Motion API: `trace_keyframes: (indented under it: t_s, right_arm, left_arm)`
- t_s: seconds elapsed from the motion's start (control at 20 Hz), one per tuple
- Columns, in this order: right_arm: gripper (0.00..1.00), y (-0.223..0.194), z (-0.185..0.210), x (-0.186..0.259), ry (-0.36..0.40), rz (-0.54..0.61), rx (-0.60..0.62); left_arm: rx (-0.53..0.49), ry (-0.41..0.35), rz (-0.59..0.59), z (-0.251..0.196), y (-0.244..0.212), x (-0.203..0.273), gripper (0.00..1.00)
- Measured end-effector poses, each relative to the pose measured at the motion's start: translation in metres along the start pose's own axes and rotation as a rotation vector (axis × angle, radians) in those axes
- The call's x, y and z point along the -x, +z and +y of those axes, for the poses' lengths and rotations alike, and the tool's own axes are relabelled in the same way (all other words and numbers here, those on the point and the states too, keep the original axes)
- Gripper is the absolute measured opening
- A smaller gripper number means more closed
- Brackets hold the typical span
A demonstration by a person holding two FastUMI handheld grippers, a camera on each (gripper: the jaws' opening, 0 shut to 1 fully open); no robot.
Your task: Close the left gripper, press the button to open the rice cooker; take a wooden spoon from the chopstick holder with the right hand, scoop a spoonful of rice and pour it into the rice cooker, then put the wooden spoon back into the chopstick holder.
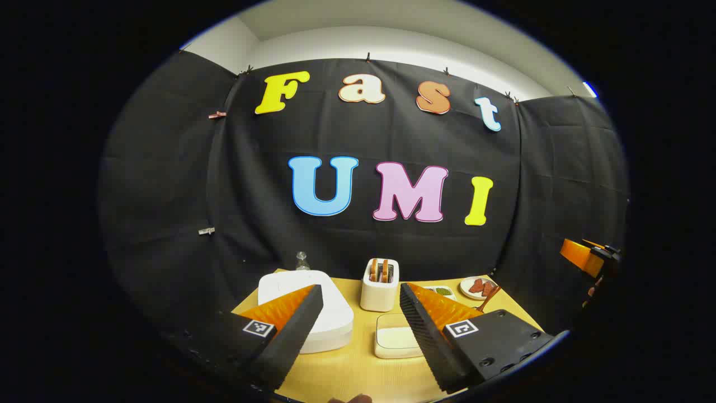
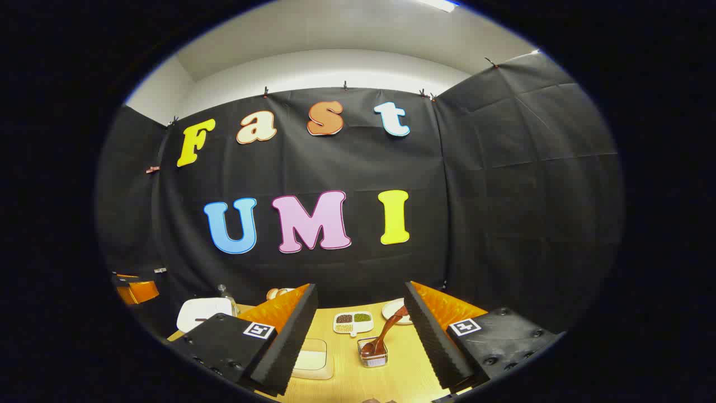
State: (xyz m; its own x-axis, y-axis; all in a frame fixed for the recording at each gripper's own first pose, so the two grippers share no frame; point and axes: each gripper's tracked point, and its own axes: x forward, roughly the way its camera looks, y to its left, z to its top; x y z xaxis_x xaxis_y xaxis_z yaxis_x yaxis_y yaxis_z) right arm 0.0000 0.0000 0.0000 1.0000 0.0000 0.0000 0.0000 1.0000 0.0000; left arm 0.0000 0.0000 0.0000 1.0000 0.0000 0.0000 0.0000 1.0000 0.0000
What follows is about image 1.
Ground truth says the clear box of rice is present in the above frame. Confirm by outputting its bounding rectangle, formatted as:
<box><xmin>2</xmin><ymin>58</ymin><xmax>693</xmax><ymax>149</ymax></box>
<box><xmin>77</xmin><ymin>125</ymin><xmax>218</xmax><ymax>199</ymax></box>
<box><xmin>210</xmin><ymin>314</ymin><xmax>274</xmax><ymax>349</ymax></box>
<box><xmin>374</xmin><ymin>313</ymin><xmax>424</xmax><ymax>359</ymax></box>

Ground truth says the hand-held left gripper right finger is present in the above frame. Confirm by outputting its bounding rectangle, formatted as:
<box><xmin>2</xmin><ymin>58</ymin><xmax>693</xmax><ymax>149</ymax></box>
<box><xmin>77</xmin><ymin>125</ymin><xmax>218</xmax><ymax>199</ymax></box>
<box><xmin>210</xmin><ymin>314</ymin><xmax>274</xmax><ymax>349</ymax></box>
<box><xmin>399</xmin><ymin>282</ymin><xmax>554</xmax><ymax>393</ymax></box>

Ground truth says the white rice cooker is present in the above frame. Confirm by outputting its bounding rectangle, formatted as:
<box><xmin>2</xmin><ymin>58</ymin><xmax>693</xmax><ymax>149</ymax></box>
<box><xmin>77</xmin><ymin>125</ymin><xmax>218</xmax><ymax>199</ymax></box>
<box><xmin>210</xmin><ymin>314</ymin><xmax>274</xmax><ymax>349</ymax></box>
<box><xmin>258</xmin><ymin>270</ymin><xmax>354</xmax><ymax>354</ymax></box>

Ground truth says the brown wooden spoon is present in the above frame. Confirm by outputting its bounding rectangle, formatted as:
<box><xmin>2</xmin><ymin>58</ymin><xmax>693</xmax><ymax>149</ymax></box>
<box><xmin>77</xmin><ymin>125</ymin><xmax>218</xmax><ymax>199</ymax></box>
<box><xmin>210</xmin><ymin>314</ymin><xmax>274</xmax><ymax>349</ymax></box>
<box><xmin>475</xmin><ymin>285</ymin><xmax>502</xmax><ymax>312</ymax></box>

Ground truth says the white round plate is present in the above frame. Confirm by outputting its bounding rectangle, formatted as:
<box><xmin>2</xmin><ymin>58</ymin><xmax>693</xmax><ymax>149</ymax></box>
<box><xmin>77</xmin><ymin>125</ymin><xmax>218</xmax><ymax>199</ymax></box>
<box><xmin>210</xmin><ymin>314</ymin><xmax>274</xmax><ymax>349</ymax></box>
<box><xmin>460</xmin><ymin>277</ymin><xmax>500</xmax><ymax>301</ymax></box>

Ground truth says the white toaster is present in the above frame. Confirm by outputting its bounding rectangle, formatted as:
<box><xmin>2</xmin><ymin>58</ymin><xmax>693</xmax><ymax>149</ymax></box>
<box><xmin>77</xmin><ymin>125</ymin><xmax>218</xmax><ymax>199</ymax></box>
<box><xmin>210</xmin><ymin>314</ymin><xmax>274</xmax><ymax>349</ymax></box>
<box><xmin>360</xmin><ymin>258</ymin><xmax>400</xmax><ymax>312</ymax></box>

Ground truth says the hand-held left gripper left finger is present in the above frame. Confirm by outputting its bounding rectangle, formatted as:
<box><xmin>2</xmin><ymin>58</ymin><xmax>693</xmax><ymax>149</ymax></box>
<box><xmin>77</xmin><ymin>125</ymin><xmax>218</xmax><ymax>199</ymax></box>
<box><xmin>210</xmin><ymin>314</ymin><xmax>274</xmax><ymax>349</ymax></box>
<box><xmin>168</xmin><ymin>284</ymin><xmax>324</xmax><ymax>391</ymax></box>

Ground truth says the black backdrop cloth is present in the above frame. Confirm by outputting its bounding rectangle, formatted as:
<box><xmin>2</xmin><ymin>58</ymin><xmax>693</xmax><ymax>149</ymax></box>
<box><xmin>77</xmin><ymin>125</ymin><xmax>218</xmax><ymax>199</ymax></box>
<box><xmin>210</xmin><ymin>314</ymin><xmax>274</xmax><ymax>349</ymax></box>
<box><xmin>100</xmin><ymin>53</ymin><xmax>630</xmax><ymax>359</ymax></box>

